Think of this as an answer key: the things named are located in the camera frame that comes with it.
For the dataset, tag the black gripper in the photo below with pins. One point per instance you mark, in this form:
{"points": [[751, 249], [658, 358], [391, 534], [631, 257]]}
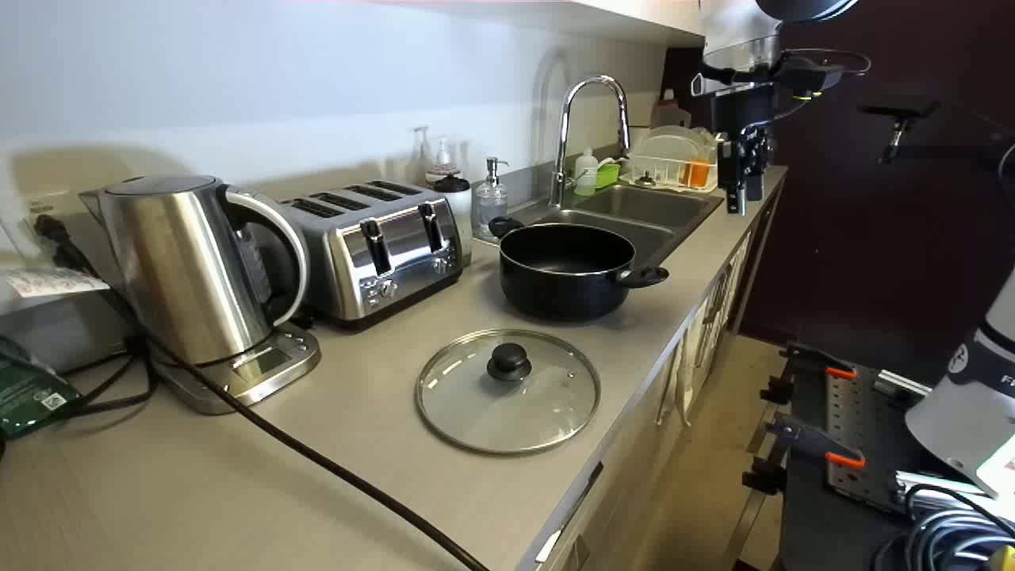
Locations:
{"points": [[744, 111]]}

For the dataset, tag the black clamp with orange tip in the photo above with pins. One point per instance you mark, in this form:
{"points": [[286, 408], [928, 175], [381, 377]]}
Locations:
{"points": [[813, 377], [809, 445]]}

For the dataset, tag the small orange container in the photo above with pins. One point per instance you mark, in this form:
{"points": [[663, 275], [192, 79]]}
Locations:
{"points": [[694, 175]]}

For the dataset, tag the stainless steel electric kettle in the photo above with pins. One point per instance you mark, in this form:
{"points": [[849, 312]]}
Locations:
{"points": [[177, 271]]}

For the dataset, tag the stainless steel double sink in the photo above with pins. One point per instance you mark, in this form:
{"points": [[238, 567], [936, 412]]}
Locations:
{"points": [[652, 208]]}

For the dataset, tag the white cup with black lid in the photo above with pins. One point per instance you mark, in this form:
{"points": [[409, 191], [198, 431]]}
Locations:
{"points": [[453, 208]]}

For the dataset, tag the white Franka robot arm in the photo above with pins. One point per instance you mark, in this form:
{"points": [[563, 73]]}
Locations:
{"points": [[967, 408]]}

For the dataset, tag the green packet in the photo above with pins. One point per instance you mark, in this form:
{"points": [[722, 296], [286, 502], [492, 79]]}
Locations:
{"points": [[28, 393]]}

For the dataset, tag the green dish soap bottle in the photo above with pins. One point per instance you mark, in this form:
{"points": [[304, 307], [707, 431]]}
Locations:
{"points": [[586, 175]]}

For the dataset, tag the steel kettle base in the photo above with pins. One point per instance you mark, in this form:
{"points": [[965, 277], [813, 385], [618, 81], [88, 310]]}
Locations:
{"points": [[278, 366]]}

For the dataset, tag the glass lid with black knob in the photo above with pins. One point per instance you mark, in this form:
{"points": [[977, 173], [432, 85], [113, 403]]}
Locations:
{"points": [[509, 398]]}

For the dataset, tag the clear soap pump dispenser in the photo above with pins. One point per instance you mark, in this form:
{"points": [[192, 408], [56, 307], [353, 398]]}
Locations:
{"points": [[488, 208]]}

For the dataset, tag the white dish rack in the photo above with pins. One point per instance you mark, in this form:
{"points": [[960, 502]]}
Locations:
{"points": [[666, 147]]}

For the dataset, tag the clear glass bottle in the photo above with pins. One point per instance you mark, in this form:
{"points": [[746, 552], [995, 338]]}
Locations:
{"points": [[424, 159]]}

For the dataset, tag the stainless steel four-slot toaster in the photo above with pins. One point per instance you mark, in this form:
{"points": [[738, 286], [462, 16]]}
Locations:
{"points": [[369, 254]]}

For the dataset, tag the black cooking pot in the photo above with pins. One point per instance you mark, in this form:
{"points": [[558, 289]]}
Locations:
{"points": [[564, 277]]}

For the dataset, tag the chrome sink faucet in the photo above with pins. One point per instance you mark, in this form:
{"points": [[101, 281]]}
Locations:
{"points": [[564, 127]]}

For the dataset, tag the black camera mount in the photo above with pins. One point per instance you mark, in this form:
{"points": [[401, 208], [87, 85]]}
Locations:
{"points": [[897, 108]]}

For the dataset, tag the white box with label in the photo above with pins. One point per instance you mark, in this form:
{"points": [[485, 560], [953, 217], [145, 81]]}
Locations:
{"points": [[48, 302]]}

